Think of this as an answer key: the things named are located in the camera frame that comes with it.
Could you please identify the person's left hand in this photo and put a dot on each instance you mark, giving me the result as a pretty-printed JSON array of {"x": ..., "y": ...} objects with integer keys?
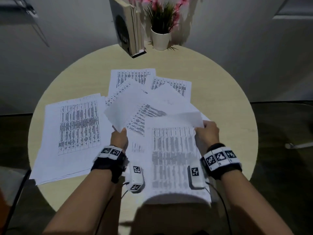
[{"x": 119, "y": 139}]

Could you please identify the person's right hand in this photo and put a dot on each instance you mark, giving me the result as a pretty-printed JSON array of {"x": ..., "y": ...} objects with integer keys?
[{"x": 209, "y": 134}]

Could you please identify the printed paper sheet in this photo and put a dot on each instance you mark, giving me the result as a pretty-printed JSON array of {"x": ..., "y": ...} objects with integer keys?
[
  {"x": 171, "y": 156},
  {"x": 122, "y": 112}
]

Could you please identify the printed papers pile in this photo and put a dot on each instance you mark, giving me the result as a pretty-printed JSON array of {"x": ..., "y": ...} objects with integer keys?
[{"x": 132, "y": 75}]

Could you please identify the printed paper sheets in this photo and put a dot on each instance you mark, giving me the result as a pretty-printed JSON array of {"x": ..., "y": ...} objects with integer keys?
[{"x": 49, "y": 163}]

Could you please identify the person's right forearm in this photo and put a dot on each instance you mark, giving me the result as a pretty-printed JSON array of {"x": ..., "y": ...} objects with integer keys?
[{"x": 254, "y": 208}]

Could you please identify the person's left forearm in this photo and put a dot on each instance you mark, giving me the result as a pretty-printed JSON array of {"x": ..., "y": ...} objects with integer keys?
[{"x": 83, "y": 205}]

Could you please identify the round beige table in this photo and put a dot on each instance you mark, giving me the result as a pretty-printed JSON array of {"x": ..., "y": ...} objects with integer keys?
[{"x": 215, "y": 78}]

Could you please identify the black left wristband with markers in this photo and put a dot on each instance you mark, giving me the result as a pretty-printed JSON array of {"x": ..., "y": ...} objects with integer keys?
[{"x": 107, "y": 166}]

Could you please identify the black wristband with markers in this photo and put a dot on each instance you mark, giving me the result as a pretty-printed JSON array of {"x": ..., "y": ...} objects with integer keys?
[
  {"x": 225, "y": 171},
  {"x": 107, "y": 166}
]

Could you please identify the black right wristband with markers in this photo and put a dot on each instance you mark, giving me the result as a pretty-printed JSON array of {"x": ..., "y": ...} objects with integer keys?
[{"x": 225, "y": 171}]

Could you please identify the black bookend base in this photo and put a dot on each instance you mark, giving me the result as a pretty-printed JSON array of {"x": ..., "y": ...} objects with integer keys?
[{"x": 139, "y": 54}]

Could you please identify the white plastic tube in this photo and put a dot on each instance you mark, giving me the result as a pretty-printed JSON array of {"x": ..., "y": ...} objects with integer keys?
[{"x": 299, "y": 145}]

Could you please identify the white plant pot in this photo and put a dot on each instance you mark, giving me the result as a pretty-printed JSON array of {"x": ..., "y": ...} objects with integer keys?
[{"x": 160, "y": 41}]

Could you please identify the cream upright book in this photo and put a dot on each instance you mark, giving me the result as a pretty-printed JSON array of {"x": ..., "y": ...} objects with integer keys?
[{"x": 139, "y": 29}]

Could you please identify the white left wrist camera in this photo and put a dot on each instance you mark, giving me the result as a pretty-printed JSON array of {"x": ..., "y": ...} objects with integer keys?
[{"x": 135, "y": 179}]

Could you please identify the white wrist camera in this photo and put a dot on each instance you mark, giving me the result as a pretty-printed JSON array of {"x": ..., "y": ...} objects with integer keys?
[
  {"x": 135, "y": 179},
  {"x": 196, "y": 181}
]

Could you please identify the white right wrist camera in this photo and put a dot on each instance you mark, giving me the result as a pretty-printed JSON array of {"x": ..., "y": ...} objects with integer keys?
[{"x": 196, "y": 181}]

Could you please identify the grey window frame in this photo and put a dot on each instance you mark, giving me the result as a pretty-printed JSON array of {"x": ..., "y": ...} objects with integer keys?
[{"x": 24, "y": 10}]

